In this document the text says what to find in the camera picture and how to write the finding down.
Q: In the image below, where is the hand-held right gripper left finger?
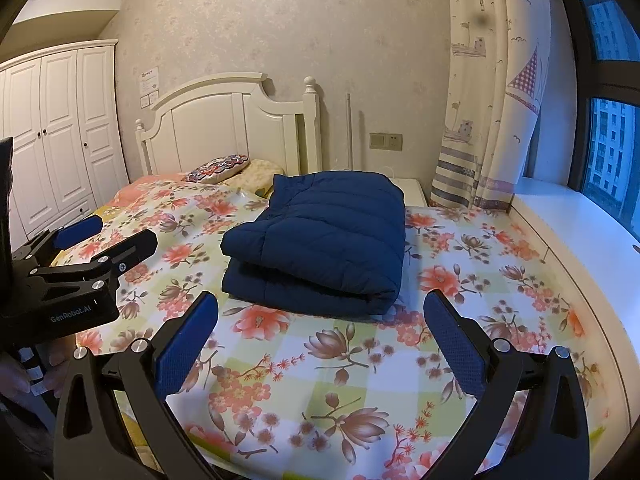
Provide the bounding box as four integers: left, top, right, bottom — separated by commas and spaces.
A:
52, 290, 221, 480

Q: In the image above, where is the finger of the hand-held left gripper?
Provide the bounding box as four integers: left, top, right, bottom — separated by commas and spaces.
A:
30, 230, 159, 293
12, 215, 104, 268

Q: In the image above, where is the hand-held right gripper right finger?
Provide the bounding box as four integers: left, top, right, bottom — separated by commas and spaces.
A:
422, 290, 591, 480

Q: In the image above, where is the navy blue puffer jacket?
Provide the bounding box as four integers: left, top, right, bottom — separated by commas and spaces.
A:
220, 170, 407, 318

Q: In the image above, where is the person's left hand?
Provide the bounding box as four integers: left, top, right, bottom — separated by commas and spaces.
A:
0, 337, 71, 403

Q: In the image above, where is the white wardrobe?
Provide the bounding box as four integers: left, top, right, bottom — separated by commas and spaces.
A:
0, 39, 130, 253

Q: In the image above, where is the patterned embroidered pillow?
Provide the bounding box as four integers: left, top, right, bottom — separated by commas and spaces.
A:
182, 154, 250, 184

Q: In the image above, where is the floral quilt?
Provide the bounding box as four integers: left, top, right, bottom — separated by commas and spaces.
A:
50, 175, 611, 480

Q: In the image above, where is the white bed headboard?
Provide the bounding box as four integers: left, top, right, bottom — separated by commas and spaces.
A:
134, 72, 323, 186

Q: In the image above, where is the pale yellow pillow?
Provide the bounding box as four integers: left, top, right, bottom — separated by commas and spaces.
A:
240, 159, 286, 196

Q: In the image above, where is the white nightstand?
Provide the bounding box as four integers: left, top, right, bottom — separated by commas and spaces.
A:
389, 177, 429, 208

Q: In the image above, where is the white window sill platform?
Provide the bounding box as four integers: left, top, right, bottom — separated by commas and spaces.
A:
510, 177, 640, 461

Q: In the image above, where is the sailboat print curtain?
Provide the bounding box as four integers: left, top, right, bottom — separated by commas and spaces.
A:
430, 0, 553, 211

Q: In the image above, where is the dark framed window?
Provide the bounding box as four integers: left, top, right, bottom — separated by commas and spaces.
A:
550, 0, 640, 246

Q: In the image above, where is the white wall notice paper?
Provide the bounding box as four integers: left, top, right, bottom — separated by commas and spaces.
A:
137, 65, 161, 108

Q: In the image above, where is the gold wall socket panel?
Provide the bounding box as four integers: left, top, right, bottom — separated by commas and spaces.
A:
369, 132, 404, 151

